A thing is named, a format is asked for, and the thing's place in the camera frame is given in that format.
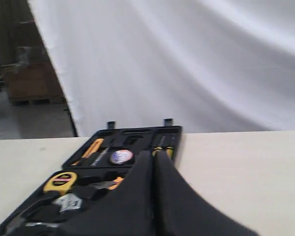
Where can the wooden crate on pallet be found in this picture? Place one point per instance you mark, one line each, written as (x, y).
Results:
(31, 77)

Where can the black plastic tool case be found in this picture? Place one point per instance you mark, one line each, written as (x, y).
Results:
(38, 206)

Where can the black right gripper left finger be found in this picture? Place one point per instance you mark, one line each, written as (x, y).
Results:
(125, 211)

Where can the roll of electrical tape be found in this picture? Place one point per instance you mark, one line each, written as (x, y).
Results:
(119, 157)

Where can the claw hammer black grip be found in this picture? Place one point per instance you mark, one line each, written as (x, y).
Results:
(19, 221)

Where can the clear voltage tester screwdriver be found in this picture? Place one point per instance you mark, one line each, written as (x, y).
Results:
(100, 156)

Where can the small yellow black screwdriver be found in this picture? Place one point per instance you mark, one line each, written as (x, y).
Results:
(170, 147)

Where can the white backdrop cloth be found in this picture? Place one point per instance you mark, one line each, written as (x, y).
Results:
(211, 65)

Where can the adjustable wrench black handle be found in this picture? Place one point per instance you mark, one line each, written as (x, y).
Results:
(68, 202)

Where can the orange handled pliers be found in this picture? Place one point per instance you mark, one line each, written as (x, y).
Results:
(109, 185)

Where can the orange utility knife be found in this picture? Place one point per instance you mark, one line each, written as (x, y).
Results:
(91, 149)

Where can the yellow tape measure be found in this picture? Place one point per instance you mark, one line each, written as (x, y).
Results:
(60, 183)

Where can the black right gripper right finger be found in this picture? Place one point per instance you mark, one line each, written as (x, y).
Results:
(181, 211)

